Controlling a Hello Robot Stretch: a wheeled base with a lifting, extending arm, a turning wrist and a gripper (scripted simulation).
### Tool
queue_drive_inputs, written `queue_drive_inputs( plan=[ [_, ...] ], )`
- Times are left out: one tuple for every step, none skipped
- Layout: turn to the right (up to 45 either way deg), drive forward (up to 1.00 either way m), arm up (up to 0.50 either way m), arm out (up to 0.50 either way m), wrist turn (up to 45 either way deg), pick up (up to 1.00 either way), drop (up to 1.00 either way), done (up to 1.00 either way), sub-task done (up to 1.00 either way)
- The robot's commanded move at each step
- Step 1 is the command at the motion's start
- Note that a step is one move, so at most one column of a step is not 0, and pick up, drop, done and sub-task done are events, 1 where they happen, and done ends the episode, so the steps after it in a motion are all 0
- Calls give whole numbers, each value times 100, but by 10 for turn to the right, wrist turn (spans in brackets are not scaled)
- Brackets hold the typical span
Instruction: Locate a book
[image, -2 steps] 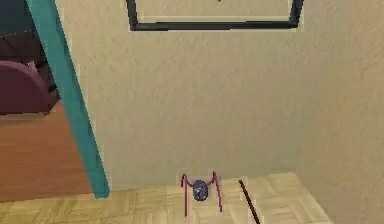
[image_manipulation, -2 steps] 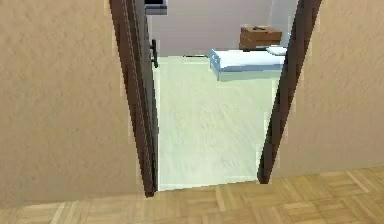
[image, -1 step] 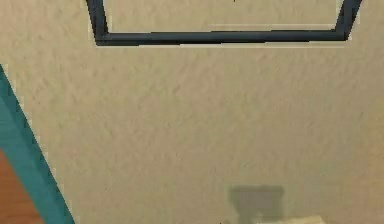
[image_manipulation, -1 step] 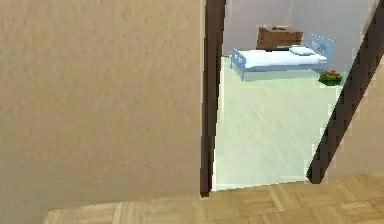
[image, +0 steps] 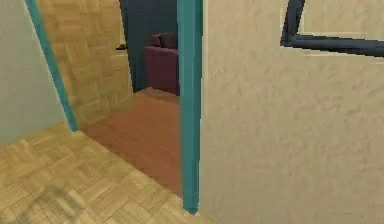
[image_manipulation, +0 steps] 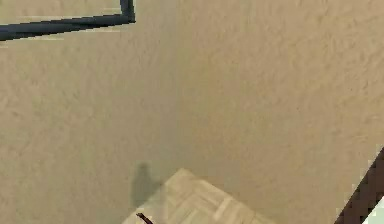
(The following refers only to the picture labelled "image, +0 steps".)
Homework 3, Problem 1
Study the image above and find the teal door frame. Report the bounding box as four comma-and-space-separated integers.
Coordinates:
25, 0, 204, 215

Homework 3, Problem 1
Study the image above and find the dark purple sofa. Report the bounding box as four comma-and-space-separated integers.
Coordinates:
143, 31, 181, 97

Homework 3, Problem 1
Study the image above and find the light wooden room door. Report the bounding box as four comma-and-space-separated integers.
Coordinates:
35, 0, 136, 129

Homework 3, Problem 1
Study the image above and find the black framed wall picture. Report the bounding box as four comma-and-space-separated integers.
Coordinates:
280, 0, 384, 58

